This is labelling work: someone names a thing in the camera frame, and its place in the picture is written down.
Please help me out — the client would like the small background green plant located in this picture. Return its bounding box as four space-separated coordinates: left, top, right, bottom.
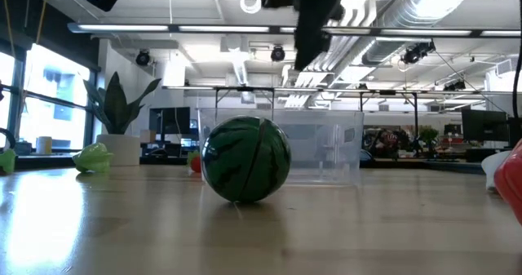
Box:
419 126 440 145

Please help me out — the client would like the long ceiling light bar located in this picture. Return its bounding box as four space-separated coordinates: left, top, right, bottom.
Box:
67 21 522 38

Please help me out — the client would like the green leafy plant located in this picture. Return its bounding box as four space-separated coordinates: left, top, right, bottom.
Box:
83 71 162 136

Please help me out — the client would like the white plant pot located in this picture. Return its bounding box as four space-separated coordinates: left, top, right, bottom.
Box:
96 134 142 167

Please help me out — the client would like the red toy bell pepper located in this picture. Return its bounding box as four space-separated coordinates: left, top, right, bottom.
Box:
493 138 522 227

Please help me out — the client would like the red toy strawberry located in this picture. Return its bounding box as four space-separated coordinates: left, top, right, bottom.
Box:
187 150 204 174

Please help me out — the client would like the black ceiling track light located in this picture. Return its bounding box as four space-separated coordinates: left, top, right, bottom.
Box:
401 41 436 65

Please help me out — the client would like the silver ventilation duct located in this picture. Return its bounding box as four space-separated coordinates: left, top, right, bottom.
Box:
309 0 476 74

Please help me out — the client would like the black ceiling spotlight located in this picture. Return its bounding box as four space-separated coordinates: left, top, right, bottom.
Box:
135 49 152 67
270 45 286 63

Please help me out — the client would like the black aluminium table frame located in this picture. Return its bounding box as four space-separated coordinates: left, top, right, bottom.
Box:
14 152 486 174

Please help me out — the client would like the clear plastic tupperware container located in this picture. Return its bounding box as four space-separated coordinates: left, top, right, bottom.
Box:
197 107 365 187

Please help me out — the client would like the green striped toy watermelon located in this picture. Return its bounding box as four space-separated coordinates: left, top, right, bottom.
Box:
201 115 292 205

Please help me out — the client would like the black desk monitor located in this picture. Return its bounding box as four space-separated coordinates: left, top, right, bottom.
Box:
148 106 192 135
462 109 509 144

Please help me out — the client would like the light green toy fruit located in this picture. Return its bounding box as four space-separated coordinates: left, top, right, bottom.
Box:
0 148 17 175
72 142 115 174

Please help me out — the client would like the white cup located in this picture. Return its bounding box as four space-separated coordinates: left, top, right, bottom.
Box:
35 135 53 156

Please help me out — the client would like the white hanging ring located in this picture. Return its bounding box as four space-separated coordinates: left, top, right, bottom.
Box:
239 0 262 15

